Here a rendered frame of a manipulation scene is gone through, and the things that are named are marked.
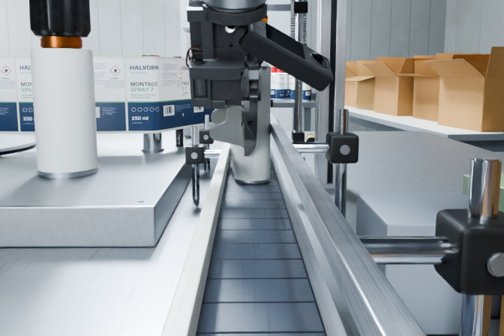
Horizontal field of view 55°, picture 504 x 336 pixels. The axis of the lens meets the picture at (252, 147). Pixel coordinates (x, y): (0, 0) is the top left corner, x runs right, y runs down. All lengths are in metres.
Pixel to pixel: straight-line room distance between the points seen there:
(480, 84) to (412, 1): 2.93
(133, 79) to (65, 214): 0.42
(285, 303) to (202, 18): 0.32
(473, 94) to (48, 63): 2.00
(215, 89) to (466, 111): 2.00
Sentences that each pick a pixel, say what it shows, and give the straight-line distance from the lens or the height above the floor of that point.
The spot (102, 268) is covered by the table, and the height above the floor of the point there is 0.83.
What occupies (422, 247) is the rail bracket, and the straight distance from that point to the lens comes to 0.22.
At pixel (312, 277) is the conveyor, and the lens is 0.38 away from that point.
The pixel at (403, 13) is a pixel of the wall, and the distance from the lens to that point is 5.20.
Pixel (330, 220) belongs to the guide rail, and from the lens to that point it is 0.23.
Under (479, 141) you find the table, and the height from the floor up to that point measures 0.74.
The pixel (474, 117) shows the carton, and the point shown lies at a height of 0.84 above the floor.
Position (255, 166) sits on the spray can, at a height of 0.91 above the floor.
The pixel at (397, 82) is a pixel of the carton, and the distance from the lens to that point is 3.15.
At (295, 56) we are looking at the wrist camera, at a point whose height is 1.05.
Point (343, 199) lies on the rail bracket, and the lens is 0.52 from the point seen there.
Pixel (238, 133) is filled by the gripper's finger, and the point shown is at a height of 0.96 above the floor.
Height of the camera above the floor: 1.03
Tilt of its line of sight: 8 degrees down
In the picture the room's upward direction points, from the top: straight up
